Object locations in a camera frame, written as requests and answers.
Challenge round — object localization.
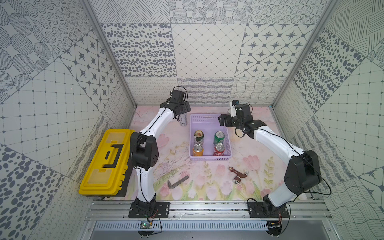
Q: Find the silver can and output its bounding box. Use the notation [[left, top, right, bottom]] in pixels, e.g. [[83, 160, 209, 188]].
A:
[[179, 113, 188, 127]]

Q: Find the purple plastic basket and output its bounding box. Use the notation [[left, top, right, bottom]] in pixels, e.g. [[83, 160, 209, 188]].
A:
[[189, 114, 232, 161]]

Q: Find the green soda can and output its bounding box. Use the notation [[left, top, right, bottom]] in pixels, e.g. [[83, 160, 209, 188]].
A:
[[214, 131, 225, 145]]

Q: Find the dark green gold-top can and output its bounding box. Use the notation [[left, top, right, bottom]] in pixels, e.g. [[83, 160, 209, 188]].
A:
[[193, 130, 204, 145]]

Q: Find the red cola can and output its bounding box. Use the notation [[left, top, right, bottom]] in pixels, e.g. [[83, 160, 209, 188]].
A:
[[213, 143, 225, 156]]

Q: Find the orange soda can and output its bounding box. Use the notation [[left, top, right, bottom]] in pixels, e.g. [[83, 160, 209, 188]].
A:
[[193, 143, 204, 157]]

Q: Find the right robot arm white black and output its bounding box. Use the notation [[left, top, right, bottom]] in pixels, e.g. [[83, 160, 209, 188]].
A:
[[218, 100, 322, 215]]

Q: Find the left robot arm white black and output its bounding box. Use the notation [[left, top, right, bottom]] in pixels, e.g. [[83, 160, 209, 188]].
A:
[[129, 87, 191, 208]]

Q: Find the dark red metal tool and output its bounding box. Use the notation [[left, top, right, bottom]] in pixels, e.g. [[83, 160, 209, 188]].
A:
[[229, 167, 249, 185]]

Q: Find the grey hex key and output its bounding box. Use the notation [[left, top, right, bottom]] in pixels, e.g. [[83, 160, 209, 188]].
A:
[[167, 176, 190, 190]]

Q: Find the yellow black toolbox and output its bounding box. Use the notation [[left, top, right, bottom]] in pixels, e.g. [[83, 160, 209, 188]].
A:
[[79, 129, 135, 198]]

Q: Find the right black connector box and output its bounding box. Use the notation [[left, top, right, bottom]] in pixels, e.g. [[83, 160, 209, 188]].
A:
[[266, 221, 282, 237]]

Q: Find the left green circuit board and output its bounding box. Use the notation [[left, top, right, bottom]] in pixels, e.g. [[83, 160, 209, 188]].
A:
[[138, 221, 154, 237]]

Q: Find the white vent grille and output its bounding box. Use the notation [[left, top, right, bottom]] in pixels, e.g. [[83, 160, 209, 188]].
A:
[[95, 220, 267, 231]]

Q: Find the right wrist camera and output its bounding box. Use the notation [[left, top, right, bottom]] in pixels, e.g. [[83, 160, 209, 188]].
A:
[[230, 100, 240, 117]]

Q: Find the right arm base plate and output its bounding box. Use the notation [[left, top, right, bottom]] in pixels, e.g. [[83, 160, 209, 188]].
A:
[[247, 202, 290, 219]]

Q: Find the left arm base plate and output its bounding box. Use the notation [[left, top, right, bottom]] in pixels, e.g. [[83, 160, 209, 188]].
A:
[[129, 201, 170, 219]]

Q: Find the aluminium mounting rail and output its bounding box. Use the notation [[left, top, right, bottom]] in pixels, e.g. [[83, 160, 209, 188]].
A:
[[85, 200, 332, 221]]

